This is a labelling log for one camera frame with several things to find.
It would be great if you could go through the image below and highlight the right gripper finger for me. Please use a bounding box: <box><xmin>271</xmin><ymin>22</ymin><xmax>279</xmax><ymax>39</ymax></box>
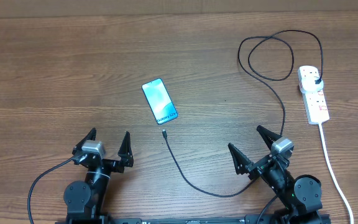
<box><xmin>257</xmin><ymin>125</ymin><xmax>282</xmax><ymax>150</ymax></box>
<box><xmin>228</xmin><ymin>143</ymin><xmax>253</xmax><ymax>175</ymax></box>

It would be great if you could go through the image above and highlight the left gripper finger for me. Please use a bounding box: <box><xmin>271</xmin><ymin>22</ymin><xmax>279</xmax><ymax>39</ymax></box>
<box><xmin>117</xmin><ymin>131</ymin><xmax>134</xmax><ymax>167</ymax></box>
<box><xmin>72</xmin><ymin>128</ymin><xmax>97</xmax><ymax>155</ymax></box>

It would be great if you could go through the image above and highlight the Samsung Galaxy smartphone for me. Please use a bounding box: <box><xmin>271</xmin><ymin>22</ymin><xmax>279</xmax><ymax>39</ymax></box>
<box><xmin>142</xmin><ymin>78</ymin><xmax>178</xmax><ymax>125</ymax></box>

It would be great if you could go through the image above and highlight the black USB charging cable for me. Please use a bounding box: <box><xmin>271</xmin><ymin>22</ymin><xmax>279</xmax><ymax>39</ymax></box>
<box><xmin>162</xmin><ymin>29</ymin><xmax>324</xmax><ymax>198</ymax></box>

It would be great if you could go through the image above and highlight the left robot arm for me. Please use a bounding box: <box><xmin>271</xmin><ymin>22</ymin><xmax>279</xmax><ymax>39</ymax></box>
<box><xmin>63</xmin><ymin>128</ymin><xmax>134</xmax><ymax>223</ymax></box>

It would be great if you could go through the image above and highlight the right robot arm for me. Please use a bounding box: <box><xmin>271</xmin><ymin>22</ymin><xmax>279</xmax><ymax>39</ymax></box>
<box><xmin>228</xmin><ymin>125</ymin><xmax>330</xmax><ymax>223</ymax></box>

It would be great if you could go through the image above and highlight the white charger plug adapter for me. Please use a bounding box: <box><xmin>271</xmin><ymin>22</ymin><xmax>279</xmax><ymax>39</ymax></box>
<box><xmin>299</xmin><ymin>77</ymin><xmax>324</xmax><ymax>94</ymax></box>

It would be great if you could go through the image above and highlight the white power strip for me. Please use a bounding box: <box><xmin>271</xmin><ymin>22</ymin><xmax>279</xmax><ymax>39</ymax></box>
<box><xmin>297</xmin><ymin>65</ymin><xmax>329</xmax><ymax>124</ymax></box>

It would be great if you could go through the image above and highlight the cardboard backdrop panel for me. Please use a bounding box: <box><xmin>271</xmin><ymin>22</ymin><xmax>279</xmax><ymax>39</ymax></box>
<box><xmin>0</xmin><ymin>0</ymin><xmax>358</xmax><ymax>18</ymax></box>

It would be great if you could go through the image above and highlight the white power strip cord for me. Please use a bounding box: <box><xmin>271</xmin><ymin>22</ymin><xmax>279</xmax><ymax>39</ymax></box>
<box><xmin>318</xmin><ymin>122</ymin><xmax>355</xmax><ymax>224</ymax></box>

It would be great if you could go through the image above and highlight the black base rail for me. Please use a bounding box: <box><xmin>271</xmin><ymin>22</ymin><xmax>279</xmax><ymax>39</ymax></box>
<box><xmin>54</xmin><ymin>213</ymin><xmax>332</xmax><ymax>224</ymax></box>

